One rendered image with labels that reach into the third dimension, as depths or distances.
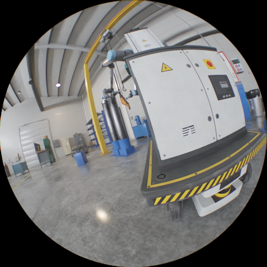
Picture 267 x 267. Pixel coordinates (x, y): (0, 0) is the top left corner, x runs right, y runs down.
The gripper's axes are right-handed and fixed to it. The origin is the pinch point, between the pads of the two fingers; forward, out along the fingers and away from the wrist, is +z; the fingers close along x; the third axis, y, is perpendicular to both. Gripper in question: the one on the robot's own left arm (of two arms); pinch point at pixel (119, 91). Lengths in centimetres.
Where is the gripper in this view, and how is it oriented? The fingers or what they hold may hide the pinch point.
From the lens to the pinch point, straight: 186.5
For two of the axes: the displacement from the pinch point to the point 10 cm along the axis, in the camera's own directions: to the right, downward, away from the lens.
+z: 9.6, -2.9, -0.1
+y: -2.9, -9.6, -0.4
